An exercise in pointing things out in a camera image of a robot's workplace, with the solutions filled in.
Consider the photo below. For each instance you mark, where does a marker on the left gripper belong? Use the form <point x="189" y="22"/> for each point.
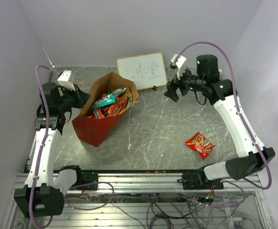
<point x="81" y="97"/>

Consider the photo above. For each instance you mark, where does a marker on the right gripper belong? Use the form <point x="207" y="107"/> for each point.
<point x="172" y="87"/>

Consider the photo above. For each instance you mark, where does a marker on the teal Fox's candy bag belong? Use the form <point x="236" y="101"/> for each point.
<point x="108" y="99"/>

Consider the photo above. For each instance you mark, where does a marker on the red brown paper bag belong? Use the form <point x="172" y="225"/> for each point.
<point x="87" y="126"/>

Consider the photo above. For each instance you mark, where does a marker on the red snack mix bag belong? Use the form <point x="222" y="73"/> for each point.
<point x="200" y="144"/>

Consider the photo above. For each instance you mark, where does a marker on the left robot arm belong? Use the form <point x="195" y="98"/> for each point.
<point x="43" y="194"/>

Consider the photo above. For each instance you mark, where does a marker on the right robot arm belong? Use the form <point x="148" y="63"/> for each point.
<point x="252" y="155"/>

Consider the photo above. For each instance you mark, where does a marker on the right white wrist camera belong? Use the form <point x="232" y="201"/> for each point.
<point x="179" y="63"/>

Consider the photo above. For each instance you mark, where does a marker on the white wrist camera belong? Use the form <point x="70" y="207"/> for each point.
<point x="66" y="80"/>
<point x="179" y="63"/>

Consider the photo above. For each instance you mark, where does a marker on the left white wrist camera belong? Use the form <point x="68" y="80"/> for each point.
<point x="66" y="80"/>

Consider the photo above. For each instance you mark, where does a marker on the small whiteboard yellow frame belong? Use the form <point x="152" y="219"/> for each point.
<point x="146" y="71"/>

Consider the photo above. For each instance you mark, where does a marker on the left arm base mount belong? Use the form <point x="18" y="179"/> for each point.
<point x="86" y="180"/>

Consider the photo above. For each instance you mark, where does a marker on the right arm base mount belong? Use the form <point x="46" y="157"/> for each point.
<point x="196" y="180"/>

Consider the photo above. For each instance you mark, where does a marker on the aluminium rail frame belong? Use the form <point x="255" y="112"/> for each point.
<point x="150" y="182"/>

